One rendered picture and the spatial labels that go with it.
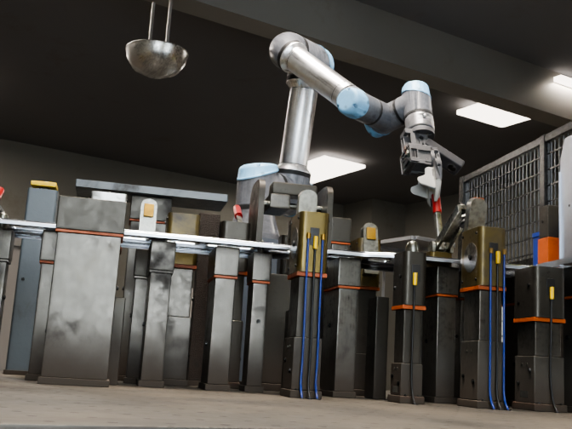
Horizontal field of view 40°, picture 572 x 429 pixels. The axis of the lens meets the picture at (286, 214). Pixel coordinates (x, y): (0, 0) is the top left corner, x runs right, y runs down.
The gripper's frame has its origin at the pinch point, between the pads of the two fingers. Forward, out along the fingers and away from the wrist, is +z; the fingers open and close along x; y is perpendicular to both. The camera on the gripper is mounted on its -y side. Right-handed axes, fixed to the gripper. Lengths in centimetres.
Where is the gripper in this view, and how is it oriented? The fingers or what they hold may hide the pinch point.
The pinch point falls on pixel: (436, 199)
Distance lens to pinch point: 203.0
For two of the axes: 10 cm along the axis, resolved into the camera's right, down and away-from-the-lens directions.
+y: -9.8, -1.0, -1.9
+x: 2.2, -4.8, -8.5
